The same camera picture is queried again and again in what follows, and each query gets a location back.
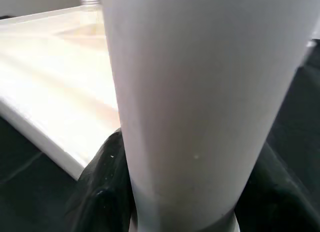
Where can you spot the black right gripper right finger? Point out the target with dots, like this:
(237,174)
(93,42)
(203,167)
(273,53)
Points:
(280,204)

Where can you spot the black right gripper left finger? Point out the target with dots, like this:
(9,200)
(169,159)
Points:
(105,197)

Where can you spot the white plastic table top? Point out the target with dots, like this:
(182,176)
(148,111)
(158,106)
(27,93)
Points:
(50,79)

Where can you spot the black table cloth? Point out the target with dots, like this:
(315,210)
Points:
(25,179)

